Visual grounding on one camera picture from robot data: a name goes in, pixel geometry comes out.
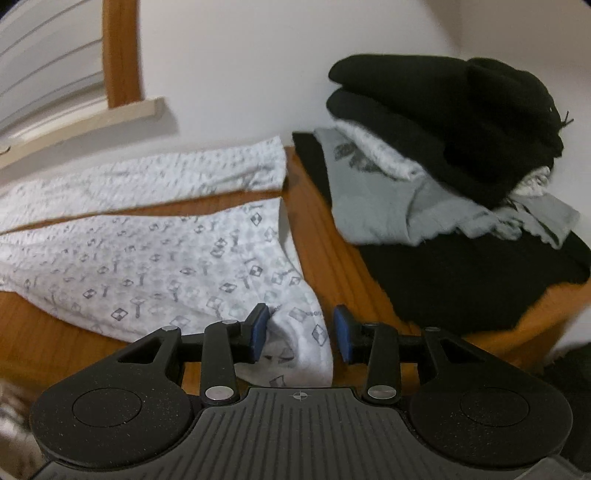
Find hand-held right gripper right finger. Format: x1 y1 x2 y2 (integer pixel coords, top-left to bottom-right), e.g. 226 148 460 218
334 304 485 406

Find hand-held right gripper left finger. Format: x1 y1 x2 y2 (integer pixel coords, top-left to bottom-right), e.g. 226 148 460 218
117 304 269 407

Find white patterned pajama pants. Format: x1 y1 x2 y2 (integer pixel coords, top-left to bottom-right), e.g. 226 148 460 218
0 135 336 389

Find black folded garment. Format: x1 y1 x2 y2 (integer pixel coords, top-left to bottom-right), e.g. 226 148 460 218
292 131 591 334

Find grey printed shirt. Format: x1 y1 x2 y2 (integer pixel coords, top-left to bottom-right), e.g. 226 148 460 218
314 127 581 251

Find white fuzzy garment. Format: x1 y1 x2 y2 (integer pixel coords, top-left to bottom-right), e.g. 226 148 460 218
334 119 553 200

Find dark cloth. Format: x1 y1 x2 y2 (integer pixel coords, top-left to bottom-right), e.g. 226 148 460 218
542 340 591 385

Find black folded knit sweater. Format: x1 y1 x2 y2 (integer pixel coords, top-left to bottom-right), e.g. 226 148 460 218
325 54 576 209

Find beige windowsill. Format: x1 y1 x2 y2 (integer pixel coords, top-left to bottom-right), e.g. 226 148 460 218
0 96 180 172

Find grey window blind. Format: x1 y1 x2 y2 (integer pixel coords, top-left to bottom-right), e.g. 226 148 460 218
0 0 109 155

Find wooden window frame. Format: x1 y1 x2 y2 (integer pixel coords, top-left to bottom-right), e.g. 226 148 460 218
100 0 147 110

